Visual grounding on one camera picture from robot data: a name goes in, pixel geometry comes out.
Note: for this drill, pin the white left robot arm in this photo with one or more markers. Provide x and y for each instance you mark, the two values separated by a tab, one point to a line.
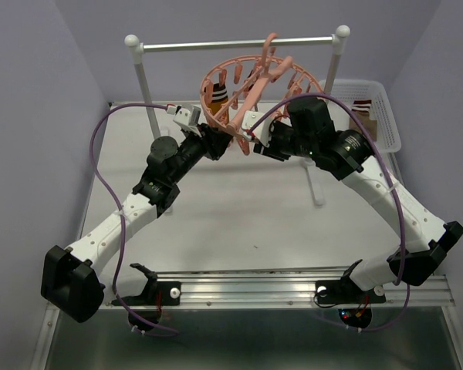
70	275

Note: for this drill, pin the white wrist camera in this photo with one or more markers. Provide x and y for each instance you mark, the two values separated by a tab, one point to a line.
186	117
256	127

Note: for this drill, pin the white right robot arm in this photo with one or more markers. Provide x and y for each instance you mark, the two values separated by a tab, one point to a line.
425	239

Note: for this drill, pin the aluminium mounting rail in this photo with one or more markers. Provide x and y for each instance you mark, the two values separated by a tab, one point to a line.
291	289

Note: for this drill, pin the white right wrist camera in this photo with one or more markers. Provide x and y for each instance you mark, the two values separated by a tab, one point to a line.
256	127

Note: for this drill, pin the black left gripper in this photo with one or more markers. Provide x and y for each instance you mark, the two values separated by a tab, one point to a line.
213	141

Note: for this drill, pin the brown striped sock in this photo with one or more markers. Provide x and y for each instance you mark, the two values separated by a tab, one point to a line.
251	80

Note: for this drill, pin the pink round clip hanger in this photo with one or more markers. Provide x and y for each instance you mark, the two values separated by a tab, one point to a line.
231	91

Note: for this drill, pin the white clothes rack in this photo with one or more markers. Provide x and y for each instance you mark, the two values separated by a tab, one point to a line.
137	49

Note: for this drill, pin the mustard yellow sock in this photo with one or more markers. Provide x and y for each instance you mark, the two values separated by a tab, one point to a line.
219	97

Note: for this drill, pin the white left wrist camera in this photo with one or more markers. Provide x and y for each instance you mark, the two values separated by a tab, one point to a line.
186	117

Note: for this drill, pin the brown sock in basket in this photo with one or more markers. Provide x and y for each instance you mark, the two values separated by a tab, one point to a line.
361	109

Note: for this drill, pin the white plastic basket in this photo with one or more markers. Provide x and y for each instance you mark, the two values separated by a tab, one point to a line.
350	91

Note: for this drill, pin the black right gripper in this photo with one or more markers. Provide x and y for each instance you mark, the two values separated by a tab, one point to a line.
261	149

